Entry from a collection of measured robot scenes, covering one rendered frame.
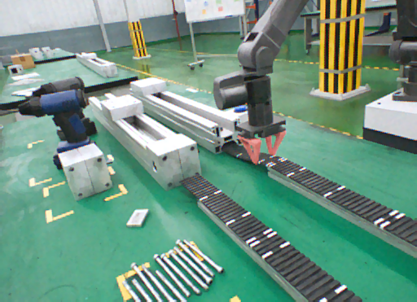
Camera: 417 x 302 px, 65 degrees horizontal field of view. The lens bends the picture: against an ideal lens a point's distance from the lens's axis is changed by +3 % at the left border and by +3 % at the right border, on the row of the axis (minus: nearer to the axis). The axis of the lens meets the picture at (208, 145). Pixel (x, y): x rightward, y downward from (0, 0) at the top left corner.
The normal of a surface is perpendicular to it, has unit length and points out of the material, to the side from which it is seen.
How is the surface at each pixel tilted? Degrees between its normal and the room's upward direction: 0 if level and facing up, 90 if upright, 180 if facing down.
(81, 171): 90
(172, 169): 90
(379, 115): 90
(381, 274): 0
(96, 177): 90
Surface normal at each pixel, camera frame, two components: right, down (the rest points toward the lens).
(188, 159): 0.49, 0.28
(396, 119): -0.87, 0.30
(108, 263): -0.14, -0.91
